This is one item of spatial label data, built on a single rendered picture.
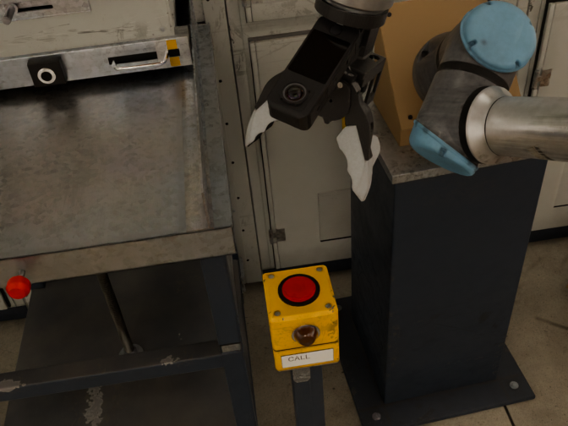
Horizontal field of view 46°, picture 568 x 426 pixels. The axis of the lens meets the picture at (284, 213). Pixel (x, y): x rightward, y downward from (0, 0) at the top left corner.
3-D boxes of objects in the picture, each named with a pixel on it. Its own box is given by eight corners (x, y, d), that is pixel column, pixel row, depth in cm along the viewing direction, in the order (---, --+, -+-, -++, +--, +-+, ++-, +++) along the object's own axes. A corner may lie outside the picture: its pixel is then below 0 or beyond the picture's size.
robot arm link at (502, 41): (516, 41, 113) (556, 12, 100) (488, 112, 112) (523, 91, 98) (453, 12, 113) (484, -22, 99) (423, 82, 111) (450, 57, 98)
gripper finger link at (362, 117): (385, 153, 69) (359, 73, 66) (379, 159, 68) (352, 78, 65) (346, 160, 72) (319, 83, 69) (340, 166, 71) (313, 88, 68)
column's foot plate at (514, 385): (464, 275, 199) (464, 270, 197) (535, 399, 166) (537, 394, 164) (321, 304, 194) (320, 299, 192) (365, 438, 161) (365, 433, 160)
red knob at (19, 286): (32, 300, 94) (24, 284, 91) (8, 303, 93) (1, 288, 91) (36, 277, 97) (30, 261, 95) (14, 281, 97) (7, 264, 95)
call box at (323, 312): (340, 364, 82) (339, 310, 75) (276, 374, 81) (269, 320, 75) (328, 314, 88) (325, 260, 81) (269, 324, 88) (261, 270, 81)
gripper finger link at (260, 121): (268, 131, 81) (321, 95, 75) (243, 150, 76) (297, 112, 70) (253, 110, 80) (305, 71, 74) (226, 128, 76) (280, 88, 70)
